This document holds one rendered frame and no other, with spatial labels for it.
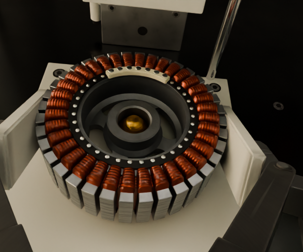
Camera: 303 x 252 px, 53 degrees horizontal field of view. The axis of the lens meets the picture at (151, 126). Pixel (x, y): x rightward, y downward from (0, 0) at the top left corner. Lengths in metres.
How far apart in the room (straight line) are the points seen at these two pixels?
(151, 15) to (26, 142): 0.16
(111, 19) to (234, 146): 0.17
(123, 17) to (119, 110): 0.12
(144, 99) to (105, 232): 0.09
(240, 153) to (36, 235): 0.12
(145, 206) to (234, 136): 0.06
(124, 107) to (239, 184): 0.08
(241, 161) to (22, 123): 0.11
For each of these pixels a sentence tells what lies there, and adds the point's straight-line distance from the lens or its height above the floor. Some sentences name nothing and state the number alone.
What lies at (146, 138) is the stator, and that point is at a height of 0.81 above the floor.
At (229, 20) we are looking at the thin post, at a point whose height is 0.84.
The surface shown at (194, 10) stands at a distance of 0.16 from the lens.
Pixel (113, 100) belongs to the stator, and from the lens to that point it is 0.21.
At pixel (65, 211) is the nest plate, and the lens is 0.19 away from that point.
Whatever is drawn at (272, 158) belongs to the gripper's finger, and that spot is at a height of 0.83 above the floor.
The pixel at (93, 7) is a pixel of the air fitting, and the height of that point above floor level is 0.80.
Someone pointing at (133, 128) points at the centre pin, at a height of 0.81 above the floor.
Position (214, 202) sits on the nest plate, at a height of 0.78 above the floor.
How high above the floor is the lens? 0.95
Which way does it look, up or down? 52 degrees down
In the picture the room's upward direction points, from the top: 9 degrees clockwise
